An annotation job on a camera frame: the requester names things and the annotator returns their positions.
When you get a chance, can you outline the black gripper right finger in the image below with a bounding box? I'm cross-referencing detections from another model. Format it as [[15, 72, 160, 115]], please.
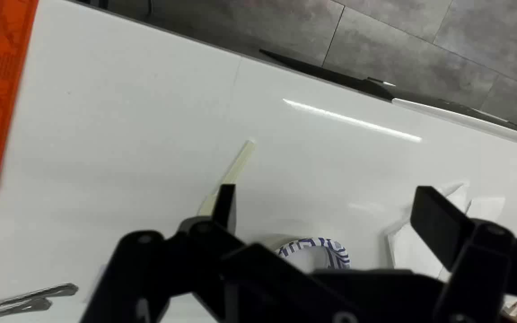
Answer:
[[410, 185, 517, 323]]

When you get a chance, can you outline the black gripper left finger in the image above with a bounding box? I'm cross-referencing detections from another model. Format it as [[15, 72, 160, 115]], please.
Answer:
[[79, 183, 248, 323]]

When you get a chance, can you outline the crumpled white paper napkin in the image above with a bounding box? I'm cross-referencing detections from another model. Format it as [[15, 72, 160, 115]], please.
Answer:
[[386, 179, 508, 271]]

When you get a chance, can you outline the small blue card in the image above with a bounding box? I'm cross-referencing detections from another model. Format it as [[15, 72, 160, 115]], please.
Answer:
[[0, 282, 81, 312]]

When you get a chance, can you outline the thin wooden stir stick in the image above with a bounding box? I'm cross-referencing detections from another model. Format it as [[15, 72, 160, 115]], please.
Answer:
[[198, 138, 259, 217]]

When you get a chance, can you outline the blue patterned paper plate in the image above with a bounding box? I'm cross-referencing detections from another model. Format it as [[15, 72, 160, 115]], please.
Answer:
[[275, 235, 354, 273]]

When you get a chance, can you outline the orange tape strip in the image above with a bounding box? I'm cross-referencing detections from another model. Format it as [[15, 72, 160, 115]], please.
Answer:
[[0, 0, 42, 204]]

